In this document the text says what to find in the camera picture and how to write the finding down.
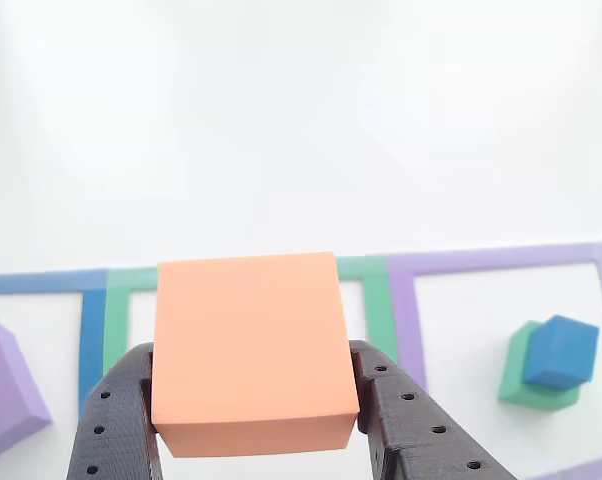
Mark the small blue cube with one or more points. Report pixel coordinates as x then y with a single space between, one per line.
561 350

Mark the purple tape square frame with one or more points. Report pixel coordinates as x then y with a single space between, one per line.
406 320

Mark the blue tape square frame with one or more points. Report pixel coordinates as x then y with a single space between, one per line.
93 340

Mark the green cube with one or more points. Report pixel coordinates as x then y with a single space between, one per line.
516 380

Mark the orange square block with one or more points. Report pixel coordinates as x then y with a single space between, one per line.
251 340

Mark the purple square block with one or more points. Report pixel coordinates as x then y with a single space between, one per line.
6 390

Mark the green tape square frame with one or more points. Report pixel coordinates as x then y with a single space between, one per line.
381 320

